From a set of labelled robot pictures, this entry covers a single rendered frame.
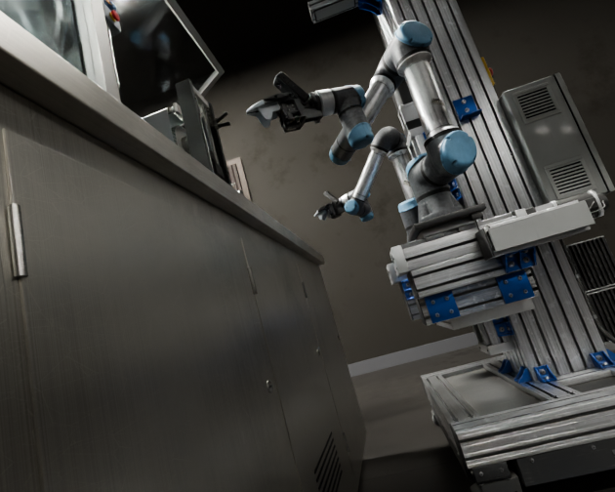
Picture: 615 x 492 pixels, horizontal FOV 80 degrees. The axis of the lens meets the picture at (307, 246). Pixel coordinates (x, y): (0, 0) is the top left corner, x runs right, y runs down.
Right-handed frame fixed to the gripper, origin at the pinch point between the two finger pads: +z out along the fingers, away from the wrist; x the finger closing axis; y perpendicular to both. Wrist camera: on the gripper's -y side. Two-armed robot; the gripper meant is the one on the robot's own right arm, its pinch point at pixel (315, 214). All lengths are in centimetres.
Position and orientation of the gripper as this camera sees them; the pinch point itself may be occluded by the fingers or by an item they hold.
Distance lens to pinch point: 223.6
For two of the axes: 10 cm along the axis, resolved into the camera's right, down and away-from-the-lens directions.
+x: 5.5, 0.2, 8.3
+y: 3.1, 9.2, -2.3
